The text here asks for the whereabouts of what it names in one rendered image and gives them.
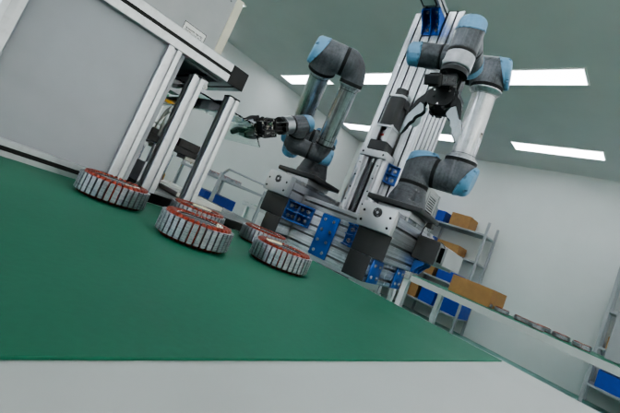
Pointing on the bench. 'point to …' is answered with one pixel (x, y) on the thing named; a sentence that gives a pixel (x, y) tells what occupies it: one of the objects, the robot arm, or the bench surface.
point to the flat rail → (196, 103)
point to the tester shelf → (146, 19)
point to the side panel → (74, 76)
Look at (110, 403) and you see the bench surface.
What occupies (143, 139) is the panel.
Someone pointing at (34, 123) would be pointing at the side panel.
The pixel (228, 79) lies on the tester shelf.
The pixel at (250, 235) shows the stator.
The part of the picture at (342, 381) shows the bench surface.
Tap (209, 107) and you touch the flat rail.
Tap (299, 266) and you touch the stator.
